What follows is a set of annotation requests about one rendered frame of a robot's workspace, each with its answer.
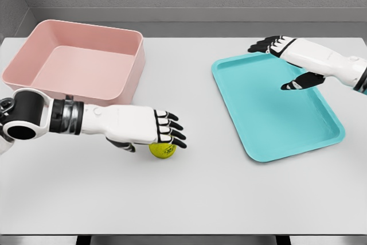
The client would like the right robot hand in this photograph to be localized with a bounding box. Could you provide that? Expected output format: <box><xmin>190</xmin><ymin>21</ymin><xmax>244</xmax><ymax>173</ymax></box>
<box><xmin>247</xmin><ymin>35</ymin><xmax>329</xmax><ymax>91</ymax></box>

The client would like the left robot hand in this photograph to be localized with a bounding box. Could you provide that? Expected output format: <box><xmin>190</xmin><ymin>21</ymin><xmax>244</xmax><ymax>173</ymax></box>
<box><xmin>105</xmin><ymin>104</ymin><xmax>188</xmax><ymax>153</ymax></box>

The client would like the yellow-green tennis ball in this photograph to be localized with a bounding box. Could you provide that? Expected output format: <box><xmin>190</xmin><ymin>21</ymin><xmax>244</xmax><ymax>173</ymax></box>
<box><xmin>148</xmin><ymin>142</ymin><xmax>177</xmax><ymax>160</ymax></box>

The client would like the blue rectangular tray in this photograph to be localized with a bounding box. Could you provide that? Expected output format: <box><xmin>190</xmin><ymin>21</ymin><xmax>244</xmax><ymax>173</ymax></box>
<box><xmin>211</xmin><ymin>52</ymin><xmax>346</xmax><ymax>164</ymax></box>

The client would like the pink square basket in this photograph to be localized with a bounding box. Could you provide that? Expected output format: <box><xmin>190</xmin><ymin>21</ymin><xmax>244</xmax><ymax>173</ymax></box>
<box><xmin>1</xmin><ymin>19</ymin><xmax>146</xmax><ymax>107</ymax></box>

